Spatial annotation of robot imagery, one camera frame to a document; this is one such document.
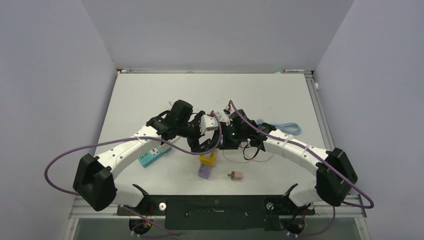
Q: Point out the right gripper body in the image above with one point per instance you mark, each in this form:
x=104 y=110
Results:
x=231 y=137

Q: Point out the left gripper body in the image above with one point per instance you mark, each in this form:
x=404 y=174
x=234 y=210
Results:
x=194 y=144

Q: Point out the yellow cube socket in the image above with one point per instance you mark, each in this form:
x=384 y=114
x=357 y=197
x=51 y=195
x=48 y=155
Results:
x=209 y=159

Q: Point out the brown wall charger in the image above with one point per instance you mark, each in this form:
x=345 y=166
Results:
x=235 y=175

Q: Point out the purple power strip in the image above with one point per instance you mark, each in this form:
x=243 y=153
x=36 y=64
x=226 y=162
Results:
x=204 y=171

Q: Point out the teal power strip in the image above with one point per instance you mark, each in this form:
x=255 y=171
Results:
x=151 y=156

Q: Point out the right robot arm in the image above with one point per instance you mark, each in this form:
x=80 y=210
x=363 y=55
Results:
x=332 y=169

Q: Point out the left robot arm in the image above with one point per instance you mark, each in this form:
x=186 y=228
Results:
x=95 y=175

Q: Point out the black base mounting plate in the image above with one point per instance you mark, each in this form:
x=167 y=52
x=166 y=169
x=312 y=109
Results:
x=220 y=212

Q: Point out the aluminium right frame rail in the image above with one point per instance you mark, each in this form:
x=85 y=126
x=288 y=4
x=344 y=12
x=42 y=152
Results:
x=319 y=111

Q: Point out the aluminium frame rail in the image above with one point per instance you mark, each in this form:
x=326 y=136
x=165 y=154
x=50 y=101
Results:
x=82 y=210
x=319 y=111

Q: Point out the aluminium front frame rail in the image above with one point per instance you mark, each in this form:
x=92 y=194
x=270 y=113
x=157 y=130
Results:
x=82 y=210

